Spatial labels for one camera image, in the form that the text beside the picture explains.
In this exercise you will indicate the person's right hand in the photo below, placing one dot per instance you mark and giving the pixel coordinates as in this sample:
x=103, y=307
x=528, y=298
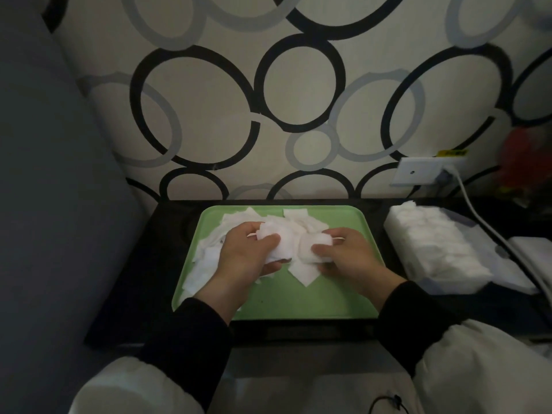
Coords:
x=353, y=258

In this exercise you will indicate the yellow warning sticker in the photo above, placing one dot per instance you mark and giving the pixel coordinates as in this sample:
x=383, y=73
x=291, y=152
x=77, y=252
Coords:
x=452, y=153

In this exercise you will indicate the grey upholstered sofa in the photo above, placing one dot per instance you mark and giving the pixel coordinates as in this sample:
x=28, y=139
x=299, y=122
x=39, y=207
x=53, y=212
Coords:
x=51, y=211

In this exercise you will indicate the person's right forearm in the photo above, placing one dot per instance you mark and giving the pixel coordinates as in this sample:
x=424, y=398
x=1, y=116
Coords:
x=448, y=362

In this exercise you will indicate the red decoration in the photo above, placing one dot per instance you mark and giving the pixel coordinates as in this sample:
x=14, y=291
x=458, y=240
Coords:
x=524, y=163

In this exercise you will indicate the white power bank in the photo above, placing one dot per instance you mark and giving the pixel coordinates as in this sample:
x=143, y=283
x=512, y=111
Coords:
x=534, y=254

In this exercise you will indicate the clear plastic box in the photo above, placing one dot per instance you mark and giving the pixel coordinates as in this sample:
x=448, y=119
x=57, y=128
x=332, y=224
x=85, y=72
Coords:
x=453, y=288

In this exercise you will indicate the green plastic tray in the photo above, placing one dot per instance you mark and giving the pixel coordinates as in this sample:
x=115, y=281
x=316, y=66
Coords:
x=302, y=301

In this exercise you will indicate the pile of white cotton pads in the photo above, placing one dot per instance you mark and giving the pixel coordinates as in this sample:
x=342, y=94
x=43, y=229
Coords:
x=207, y=258

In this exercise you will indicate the person's left forearm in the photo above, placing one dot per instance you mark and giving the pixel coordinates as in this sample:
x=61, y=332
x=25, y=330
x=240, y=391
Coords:
x=172, y=366

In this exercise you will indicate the person's left hand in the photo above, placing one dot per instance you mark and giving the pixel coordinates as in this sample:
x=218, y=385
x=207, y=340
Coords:
x=239, y=263

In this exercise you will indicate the white wall socket plate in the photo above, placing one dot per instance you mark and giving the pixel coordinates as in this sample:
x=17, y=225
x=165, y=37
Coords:
x=412, y=172

